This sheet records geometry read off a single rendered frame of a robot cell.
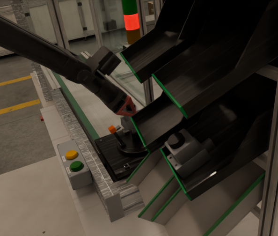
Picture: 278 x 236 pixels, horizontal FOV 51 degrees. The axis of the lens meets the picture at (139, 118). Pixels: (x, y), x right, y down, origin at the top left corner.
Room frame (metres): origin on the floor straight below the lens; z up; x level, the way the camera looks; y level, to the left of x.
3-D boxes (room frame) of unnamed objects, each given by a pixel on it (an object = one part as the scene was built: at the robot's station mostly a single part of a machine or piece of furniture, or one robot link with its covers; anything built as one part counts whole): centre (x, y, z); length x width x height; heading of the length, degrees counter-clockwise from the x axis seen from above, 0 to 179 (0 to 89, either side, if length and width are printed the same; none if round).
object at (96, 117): (1.11, 0.10, 0.91); 0.84 x 0.28 x 0.10; 21
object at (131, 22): (1.04, -0.02, 1.33); 0.05 x 0.05 x 0.05
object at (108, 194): (1.02, 0.26, 0.91); 0.89 x 0.06 x 0.11; 21
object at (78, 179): (0.82, 0.25, 0.93); 0.21 x 0.07 x 0.06; 21
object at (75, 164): (0.76, 0.23, 0.96); 0.04 x 0.04 x 0.02
